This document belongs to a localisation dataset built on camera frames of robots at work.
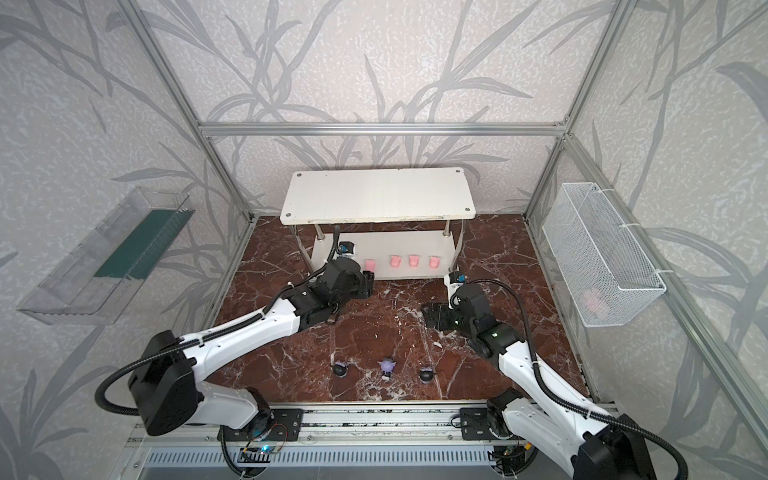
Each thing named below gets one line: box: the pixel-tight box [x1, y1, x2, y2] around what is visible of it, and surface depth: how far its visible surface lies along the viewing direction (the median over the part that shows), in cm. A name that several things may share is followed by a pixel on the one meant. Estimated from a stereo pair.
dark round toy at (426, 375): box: [419, 367, 434, 384], surface depth 80 cm
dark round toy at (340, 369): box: [333, 361, 348, 378], surface depth 81 cm
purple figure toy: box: [377, 357, 397, 373], surface depth 82 cm
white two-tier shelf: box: [280, 167, 477, 281], surface depth 80 cm
